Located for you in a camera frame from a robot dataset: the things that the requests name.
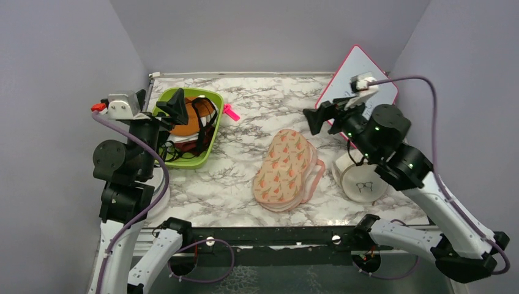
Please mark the white cloth garment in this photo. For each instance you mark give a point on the white cloth garment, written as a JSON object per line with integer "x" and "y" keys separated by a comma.
{"x": 182, "y": 133}

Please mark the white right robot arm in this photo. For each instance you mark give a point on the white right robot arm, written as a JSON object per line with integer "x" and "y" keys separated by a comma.
{"x": 462, "y": 249}

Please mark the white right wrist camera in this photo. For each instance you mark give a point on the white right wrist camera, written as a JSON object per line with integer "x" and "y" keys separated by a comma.
{"x": 361, "y": 89}

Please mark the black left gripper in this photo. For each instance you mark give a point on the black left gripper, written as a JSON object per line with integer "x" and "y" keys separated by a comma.
{"x": 175, "y": 106}

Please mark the orange bra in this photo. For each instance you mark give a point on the orange bra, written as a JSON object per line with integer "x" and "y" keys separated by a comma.
{"x": 202, "y": 113}

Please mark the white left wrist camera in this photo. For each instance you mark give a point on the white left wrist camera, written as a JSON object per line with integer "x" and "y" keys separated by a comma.
{"x": 122, "y": 106}

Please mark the dark red bra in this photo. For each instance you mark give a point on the dark red bra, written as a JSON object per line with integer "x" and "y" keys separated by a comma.
{"x": 197, "y": 146}

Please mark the green plastic basket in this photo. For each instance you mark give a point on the green plastic basket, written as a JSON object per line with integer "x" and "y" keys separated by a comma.
{"x": 194, "y": 162}

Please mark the pink framed whiteboard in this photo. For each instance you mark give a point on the pink framed whiteboard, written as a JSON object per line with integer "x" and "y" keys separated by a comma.
{"x": 358, "y": 62}

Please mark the peach patterned mesh laundry bag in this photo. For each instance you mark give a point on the peach patterned mesh laundry bag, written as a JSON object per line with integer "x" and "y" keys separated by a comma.
{"x": 289, "y": 174}

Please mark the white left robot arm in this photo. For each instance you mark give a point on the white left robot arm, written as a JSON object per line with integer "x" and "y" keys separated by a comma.
{"x": 126, "y": 198}

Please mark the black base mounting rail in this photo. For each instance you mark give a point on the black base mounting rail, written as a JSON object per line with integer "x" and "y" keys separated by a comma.
{"x": 274, "y": 246}

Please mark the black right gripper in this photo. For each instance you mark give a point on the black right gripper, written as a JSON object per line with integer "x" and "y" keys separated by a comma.
{"x": 328, "y": 111}

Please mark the pink plastic clip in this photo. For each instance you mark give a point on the pink plastic clip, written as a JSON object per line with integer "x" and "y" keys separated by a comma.
{"x": 227, "y": 109}

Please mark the black bra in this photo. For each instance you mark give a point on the black bra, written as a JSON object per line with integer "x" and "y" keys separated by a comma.
{"x": 169, "y": 153}

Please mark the white round mesh bag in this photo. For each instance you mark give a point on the white round mesh bag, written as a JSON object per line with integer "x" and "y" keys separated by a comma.
{"x": 158, "y": 182}

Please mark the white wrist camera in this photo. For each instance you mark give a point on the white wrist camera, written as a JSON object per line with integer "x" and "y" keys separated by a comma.
{"x": 122, "y": 106}
{"x": 361, "y": 89}

